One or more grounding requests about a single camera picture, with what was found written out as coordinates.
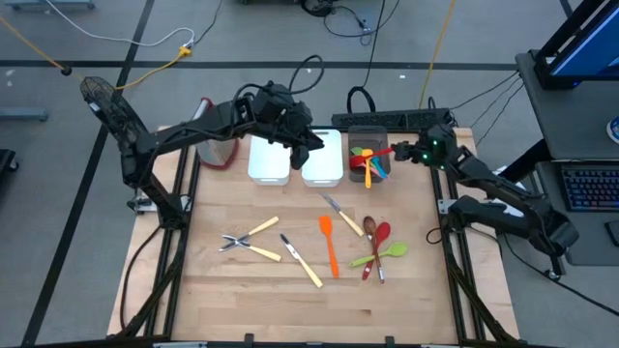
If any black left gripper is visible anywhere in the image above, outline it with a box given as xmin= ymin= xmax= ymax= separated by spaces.
xmin=252 ymin=81 xmax=326 ymax=172

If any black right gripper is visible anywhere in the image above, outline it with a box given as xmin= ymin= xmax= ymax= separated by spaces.
xmin=392 ymin=124 xmax=458 ymax=171

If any blue silicone spatula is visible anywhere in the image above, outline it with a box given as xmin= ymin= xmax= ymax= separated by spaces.
xmin=370 ymin=157 xmax=390 ymax=181

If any yellow silicone spatula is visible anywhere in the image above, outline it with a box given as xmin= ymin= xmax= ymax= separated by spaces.
xmin=362 ymin=148 xmax=375 ymax=189

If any brown wooden spoon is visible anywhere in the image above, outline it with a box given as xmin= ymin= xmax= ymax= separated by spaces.
xmin=362 ymin=216 xmax=386 ymax=285

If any red silicone spoon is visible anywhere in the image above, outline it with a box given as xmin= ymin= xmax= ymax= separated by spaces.
xmin=361 ymin=221 xmax=393 ymax=282

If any green silicone spoon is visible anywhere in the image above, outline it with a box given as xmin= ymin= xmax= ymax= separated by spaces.
xmin=348 ymin=241 xmax=409 ymax=269

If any orange silicone spatula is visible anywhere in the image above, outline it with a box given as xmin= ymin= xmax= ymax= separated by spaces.
xmin=318 ymin=215 xmax=341 ymax=280

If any white plastic bin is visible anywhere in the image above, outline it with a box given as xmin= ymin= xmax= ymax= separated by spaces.
xmin=248 ymin=127 xmax=293 ymax=187
xmin=301 ymin=129 xmax=345 ymax=189

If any black power strip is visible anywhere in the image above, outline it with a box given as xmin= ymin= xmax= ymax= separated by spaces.
xmin=331 ymin=107 xmax=454 ymax=131

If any grey plastic bin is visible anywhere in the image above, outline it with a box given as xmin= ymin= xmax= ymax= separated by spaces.
xmin=347 ymin=125 xmax=392 ymax=184

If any steel box grater red trim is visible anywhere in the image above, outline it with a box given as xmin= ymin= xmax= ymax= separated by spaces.
xmin=191 ymin=96 xmax=240 ymax=171

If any grey desk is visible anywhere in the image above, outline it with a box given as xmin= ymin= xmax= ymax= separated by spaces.
xmin=515 ymin=50 xmax=619 ymax=161

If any black keyboard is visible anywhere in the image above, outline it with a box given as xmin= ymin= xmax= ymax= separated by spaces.
xmin=560 ymin=163 xmax=619 ymax=213

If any black floor fan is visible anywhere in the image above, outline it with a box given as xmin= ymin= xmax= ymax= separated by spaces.
xmin=79 ymin=75 xmax=151 ymax=146

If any computer monitor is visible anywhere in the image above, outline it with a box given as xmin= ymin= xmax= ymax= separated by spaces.
xmin=548 ymin=0 xmax=619 ymax=82

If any dark keyboard desk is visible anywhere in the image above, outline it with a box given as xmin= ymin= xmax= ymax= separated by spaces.
xmin=534 ymin=160 xmax=619 ymax=268

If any black caster base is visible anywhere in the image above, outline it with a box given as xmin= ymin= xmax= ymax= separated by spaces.
xmin=0 ymin=148 xmax=20 ymax=176

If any black coiled cable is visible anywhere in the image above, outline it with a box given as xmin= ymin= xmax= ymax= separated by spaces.
xmin=345 ymin=85 xmax=377 ymax=115

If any black desk cable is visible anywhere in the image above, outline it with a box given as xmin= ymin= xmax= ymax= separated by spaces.
xmin=471 ymin=81 xmax=526 ymax=147
xmin=449 ymin=71 xmax=521 ymax=113

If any yellow hanging cable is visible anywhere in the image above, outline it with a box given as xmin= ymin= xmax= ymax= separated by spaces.
xmin=418 ymin=0 xmax=458 ymax=110

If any black hanging cable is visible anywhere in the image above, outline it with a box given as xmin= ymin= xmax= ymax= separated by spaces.
xmin=302 ymin=0 xmax=402 ymax=89

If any yellow extension cable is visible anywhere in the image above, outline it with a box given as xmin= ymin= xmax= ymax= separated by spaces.
xmin=0 ymin=14 xmax=194 ymax=92

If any white floor cable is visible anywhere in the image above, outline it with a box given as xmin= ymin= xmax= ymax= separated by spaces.
xmin=45 ymin=0 xmax=196 ymax=49

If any black floor cable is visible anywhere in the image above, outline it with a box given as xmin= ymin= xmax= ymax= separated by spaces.
xmin=497 ymin=231 xmax=619 ymax=316

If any black left arm base cable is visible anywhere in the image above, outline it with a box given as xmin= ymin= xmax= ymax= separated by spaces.
xmin=119 ymin=224 xmax=163 ymax=331

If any grey metal floor rail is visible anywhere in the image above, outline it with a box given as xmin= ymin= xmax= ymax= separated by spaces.
xmin=4 ymin=0 xmax=97 ymax=12

